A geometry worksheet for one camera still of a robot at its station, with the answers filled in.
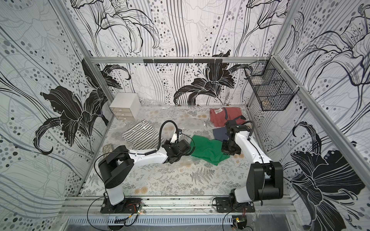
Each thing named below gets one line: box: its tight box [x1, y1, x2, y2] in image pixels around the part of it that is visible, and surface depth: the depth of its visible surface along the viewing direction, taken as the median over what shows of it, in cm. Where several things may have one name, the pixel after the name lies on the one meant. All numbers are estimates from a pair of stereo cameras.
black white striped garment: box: [122, 119, 160, 151], surface depth 103 cm
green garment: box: [189, 134, 231, 166], surface depth 86 cm
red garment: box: [209, 106, 246, 128], surface depth 111 cm
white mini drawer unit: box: [109, 92, 142, 120], surface depth 108 cm
